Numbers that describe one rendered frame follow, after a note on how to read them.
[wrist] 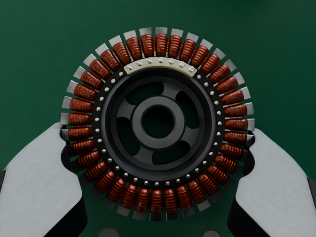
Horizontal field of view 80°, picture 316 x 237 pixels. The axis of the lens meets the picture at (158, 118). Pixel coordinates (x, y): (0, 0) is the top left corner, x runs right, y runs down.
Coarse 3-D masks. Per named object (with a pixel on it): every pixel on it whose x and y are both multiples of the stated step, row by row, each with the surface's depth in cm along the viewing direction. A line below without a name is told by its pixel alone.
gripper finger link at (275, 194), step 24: (264, 144) 10; (264, 168) 8; (288, 168) 9; (240, 192) 7; (264, 192) 7; (288, 192) 7; (240, 216) 7; (264, 216) 6; (288, 216) 6; (312, 216) 6
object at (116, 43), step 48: (96, 48) 11; (144, 48) 11; (192, 48) 11; (96, 96) 11; (192, 96) 13; (240, 96) 11; (96, 144) 11; (144, 144) 11; (192, 144) 13; (240, 144) 11; (96, 192) 11; (144, 192) 10; (192, 192) 10
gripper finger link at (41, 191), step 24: (48, 144) 9; (24, 168) 8; (48, 168) 8; (0, 192) 7; (24, 192) 7; (48, 192) 7; (72, 192) 7; (0, 216) 6; (24, 216) 6; (48, 216) 6; (72, 216) 6
